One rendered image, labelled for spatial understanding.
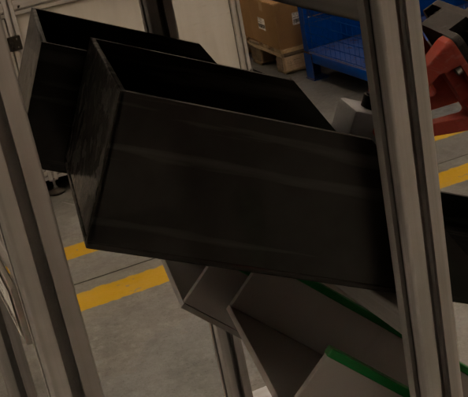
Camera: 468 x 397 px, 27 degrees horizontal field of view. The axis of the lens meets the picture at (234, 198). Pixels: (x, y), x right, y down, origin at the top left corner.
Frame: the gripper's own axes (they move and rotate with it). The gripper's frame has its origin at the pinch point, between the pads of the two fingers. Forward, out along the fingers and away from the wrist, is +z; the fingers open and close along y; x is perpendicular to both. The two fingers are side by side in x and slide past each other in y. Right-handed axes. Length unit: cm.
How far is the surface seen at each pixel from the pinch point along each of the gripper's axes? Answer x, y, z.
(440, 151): 149, -308, -46
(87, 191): -14.0, 20.3, 14.9
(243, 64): 88, -381, -3
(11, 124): -20.1, 29.1, 13.8
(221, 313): 1.4, 7.0, 15.9
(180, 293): -0.8, 5.6, 17.4
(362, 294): -0.2, 18.7, 7.5
